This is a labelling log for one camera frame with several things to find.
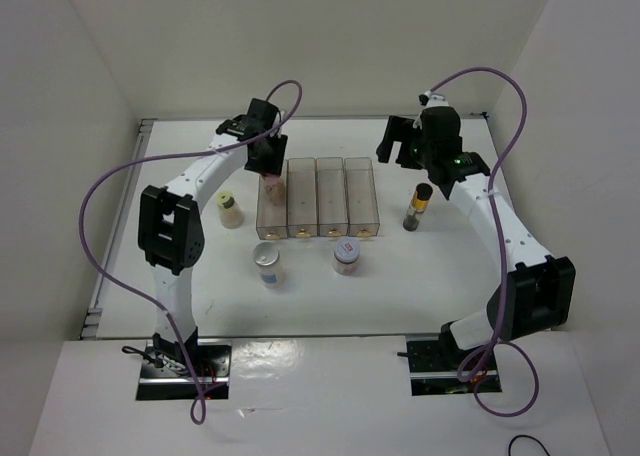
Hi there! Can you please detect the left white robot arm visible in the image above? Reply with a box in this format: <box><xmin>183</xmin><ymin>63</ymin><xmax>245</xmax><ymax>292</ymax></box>
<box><xmin>138</xmin><ymin>113</ymin><xmax>287</xmax><ymax>376</ymax></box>

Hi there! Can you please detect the silver lid blue label jar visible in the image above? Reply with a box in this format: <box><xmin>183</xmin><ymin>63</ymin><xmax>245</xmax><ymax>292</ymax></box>
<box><xmin>253</xmin><ymin>242</ymin><xmax>285</xmax><ymax>288</ymax></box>

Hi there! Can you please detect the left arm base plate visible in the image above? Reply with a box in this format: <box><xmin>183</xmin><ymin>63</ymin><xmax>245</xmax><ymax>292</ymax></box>
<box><xmin>121</xmin><ymin>339</ymin><xmax>232</xmax><ymax>401</ymax></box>

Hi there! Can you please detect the black cable loop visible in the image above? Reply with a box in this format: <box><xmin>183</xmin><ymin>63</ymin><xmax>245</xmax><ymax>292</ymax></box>
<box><xmin>509</xmin><ymin>433</ymin><xmax>549</xmax><ymax>456</ymax></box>

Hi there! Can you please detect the tall black cap bottle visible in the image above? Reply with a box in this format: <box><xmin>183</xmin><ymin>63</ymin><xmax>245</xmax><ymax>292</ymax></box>
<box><xmin>402</xmin><ymin>183</ymin><xmax>433</xmax><ymax>232</ymax></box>

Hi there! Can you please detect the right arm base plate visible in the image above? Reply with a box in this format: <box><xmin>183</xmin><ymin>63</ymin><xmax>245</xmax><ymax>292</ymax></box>
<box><xmin>397</xmin><ymin>334</ymin><xmax>502</xmax><ymax>397</ymax></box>

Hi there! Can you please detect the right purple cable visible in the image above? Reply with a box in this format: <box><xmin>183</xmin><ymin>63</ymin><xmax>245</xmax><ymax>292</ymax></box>
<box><xmin>428</xmin><ymin>66</ymin><xmax>541</xmax><ymax>417</ymax></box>

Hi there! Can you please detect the red label spice jar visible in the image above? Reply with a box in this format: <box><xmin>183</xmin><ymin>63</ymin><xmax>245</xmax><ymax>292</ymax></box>
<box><xmin>333</xmin><ymin>236</ymin><xmax>361</xmax><ymax>276</ymax></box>

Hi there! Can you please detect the clear organizer bin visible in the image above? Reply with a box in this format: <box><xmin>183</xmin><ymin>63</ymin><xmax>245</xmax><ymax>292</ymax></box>
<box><xmin>256</xmin><ymin>163</ymin><xmax>288</xmax><ymax>241</ymax></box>
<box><xmin>344</xmin><ymin>157</ymin><xmax>380</xmax><ymax>238</ymax></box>
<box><xmin>316</xmin><ymin>157</ymin><xmax>349</xmax><ymax>238</ymax></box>
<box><xmin>286</xmin><ymin>157</ymin><xmax>318</xmax><ymax>239</ymax></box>

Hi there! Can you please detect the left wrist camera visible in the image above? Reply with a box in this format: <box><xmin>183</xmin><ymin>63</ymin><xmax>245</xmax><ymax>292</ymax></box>
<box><xmin>246</xmin><ymin>98</ymin><xmax>280</xmax><ymax>132</ymax></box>

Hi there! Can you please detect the yellow cap spice bottle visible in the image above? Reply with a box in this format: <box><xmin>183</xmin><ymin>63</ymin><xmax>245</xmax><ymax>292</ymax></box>
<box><xmin>216</xmin><ymin>191</ymin><xmax>244</xmax><ymax>229</ymax></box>

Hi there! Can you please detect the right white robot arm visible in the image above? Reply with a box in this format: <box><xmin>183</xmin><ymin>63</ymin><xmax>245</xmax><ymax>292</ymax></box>
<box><xmin>376</xmin><ymin>103</ymin><xmax>576</xmax><ymax>369</ymax></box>

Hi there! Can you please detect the pink cap spice bottle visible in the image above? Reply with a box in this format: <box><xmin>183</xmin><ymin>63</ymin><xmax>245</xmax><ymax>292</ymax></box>
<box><xmin>261</xmin><ymin>175</ymin><xmax>286</xmax><ymax>204</ymax></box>

